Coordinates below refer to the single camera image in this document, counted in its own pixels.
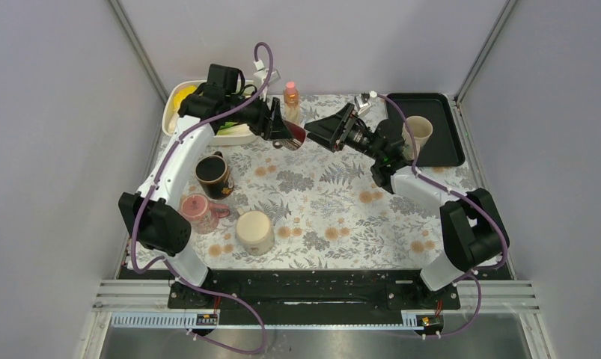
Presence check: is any beige upside-down mug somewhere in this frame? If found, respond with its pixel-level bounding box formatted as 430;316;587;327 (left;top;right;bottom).
235;207;275;256

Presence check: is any brown striped small mug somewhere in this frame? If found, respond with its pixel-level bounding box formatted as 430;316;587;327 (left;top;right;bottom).
270;120;306;151

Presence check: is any black serving tray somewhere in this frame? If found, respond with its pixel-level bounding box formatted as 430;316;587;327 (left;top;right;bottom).
387;93;466;168

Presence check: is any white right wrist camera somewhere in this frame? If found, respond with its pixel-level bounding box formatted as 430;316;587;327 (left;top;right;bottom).
353;90;377;117

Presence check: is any pink drink bottle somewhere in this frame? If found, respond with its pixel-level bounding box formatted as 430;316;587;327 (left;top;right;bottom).
283;82;301;125

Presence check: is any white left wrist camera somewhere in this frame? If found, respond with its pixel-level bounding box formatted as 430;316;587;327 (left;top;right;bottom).
253;60;281;100

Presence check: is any right small control board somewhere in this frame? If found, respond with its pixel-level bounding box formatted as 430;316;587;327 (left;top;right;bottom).
420;316;442;327

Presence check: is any small control board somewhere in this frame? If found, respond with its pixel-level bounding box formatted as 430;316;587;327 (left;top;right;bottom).
420;316;442;327
195;313;219;327

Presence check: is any white plastic vegetable tub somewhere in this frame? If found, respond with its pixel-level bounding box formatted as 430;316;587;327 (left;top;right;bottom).
162;80;257;147

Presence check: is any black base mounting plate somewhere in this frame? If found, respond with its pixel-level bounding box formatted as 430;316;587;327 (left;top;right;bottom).
168;269;460;326

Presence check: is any cream floral mug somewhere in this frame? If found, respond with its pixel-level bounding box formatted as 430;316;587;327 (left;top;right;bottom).
402;116;433;161

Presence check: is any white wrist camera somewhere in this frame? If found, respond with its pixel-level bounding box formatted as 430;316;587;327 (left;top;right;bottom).
253;60;281;100
353;90;377;117

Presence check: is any aluminium frame rail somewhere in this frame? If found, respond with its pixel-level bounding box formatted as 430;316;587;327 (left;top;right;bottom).
92;280;171;312

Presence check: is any black mug with tan rim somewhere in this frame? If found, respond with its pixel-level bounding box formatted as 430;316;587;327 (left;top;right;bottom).
195;151;234;200

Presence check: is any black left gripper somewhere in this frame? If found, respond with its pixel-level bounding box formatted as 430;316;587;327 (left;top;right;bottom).
226;88;293;141

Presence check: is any white slotted cable duct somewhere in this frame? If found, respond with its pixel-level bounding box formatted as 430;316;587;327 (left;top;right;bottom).
110;310;445;331

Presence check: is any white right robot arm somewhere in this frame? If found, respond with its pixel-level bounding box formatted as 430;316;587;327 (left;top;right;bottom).
305;104;510;308

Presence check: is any white napa cabbage toy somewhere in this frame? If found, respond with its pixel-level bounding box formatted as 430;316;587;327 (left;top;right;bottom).
168;85;197;133

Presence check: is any pink glass mug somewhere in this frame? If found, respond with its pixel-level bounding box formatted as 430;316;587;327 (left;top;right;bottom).
179;194;231;235

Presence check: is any left small control board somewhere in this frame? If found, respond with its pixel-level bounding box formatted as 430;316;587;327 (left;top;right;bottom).
195;313;219;327

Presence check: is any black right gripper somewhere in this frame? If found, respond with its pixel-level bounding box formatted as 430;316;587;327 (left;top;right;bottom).
305;103;384;162

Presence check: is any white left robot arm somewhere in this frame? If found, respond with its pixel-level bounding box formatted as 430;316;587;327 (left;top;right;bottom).
118;60;303;307

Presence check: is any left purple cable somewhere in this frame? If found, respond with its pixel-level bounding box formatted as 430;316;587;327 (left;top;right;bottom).
129;42;275;356

